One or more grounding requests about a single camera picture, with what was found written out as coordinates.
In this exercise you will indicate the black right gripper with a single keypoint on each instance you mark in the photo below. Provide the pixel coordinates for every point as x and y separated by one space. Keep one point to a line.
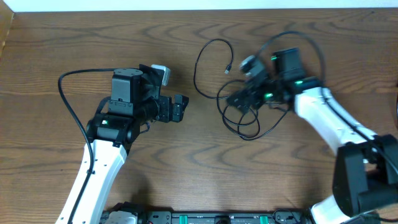
252 90

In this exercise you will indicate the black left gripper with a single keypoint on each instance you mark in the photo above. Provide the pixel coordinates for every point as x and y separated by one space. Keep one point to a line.
165 114

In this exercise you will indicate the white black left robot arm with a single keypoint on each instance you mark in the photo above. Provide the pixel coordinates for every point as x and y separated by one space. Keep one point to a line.
135 101

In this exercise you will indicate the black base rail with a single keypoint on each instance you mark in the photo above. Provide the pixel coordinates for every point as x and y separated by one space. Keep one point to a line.
147 214

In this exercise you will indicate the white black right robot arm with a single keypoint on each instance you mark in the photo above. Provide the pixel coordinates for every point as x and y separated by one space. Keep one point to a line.
365 173

